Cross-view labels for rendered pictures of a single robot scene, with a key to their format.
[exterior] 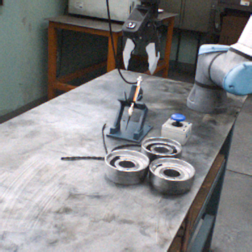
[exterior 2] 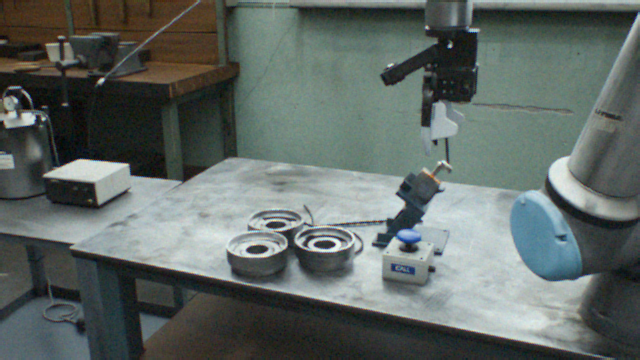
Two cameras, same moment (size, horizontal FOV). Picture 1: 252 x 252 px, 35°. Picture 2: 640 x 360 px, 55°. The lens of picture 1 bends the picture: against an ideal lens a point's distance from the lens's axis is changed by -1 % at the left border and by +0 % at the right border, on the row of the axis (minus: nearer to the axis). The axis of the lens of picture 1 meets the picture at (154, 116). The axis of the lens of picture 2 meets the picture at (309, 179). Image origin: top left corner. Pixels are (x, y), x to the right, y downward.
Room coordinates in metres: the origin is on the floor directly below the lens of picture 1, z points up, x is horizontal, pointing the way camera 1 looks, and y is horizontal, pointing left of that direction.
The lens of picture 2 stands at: (0.99, -0.99, 1.29)
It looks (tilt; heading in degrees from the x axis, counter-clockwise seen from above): 20 degrees down; 96
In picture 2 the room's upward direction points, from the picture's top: 1 degrees counter-clockwise
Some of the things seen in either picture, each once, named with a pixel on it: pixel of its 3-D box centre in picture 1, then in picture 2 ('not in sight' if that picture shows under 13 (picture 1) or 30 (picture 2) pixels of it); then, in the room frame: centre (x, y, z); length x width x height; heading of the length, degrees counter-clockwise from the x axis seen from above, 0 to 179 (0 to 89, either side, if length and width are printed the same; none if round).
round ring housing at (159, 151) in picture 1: (161, 152); (324, 248); (0.93, -0.03, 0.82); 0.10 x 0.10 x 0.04
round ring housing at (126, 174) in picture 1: (126, 167); (275, 229); (0.83, 0.05, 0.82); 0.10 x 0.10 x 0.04
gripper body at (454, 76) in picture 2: (146, 18); (449, 65); (1.13, 0.05, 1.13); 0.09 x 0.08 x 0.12; 164
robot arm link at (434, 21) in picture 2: not in sight; (448, 15); (1.13, 0.06, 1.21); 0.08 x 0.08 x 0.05
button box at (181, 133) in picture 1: (176, 130); (411, 260); (1.07, -0.07, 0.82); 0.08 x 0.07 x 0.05; 162
